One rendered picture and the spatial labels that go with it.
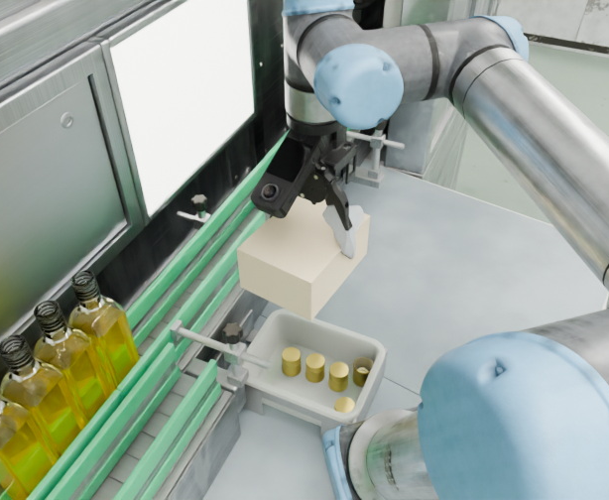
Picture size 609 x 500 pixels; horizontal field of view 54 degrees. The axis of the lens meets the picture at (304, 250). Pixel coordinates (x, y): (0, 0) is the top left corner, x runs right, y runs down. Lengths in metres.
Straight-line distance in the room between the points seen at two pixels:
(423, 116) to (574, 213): 1.07
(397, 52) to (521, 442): 0.40
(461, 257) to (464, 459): 1.06
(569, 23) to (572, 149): 3.82
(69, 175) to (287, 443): 0.55
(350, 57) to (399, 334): 0.74
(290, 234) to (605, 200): 0.47
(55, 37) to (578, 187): 0.66
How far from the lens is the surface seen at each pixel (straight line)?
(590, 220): 0.48
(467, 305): 1.29
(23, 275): 0.92
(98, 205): 0.99
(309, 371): 1.08
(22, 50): 0.84
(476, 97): 0.58
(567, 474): 0.31
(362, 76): 0.56
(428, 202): 1.52
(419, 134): 1.55
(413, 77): 0.60
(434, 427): 0.37
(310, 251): 0.80
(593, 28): 4.32
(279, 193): 0.71
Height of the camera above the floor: 1.67
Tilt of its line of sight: 43 degrees down
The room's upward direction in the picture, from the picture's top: straight up
